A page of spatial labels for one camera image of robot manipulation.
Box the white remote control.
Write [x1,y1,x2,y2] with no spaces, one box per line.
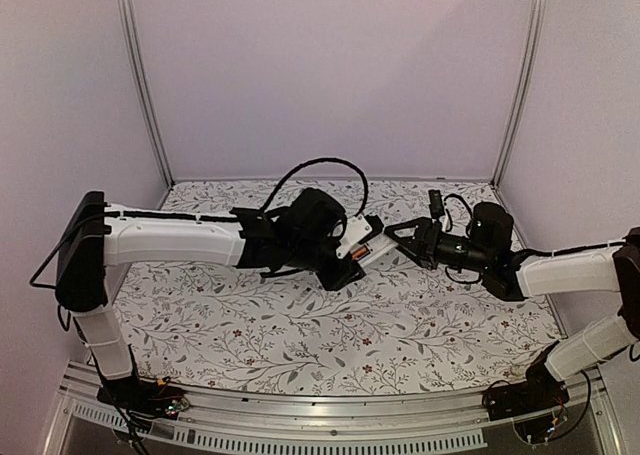
[351,234,397,268]

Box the orange battery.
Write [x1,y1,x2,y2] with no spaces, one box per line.
[351,246,369,260]

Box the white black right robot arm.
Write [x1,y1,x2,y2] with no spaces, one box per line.
[384,202,639,411]

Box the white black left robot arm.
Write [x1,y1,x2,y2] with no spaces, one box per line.
[55,189,373,409]

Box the floral patterned table mat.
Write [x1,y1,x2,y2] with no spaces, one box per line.
[91,177,569,395]

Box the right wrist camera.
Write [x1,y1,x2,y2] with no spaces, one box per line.
[428,189,451,232]

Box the aluminium front rail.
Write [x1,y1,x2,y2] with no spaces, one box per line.
[43,362,625,454]

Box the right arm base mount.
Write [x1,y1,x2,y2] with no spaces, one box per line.
[482,361,570,445]

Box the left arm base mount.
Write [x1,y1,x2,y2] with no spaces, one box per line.
[94,348,190,420]

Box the right metal frame post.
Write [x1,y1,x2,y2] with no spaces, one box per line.
[491,0,547,190]

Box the metal frame post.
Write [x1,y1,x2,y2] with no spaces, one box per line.
[117,0,175,188]
[491,0,547,190]

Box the left metal frame post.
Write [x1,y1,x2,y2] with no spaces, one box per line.
[117,0,175,188]

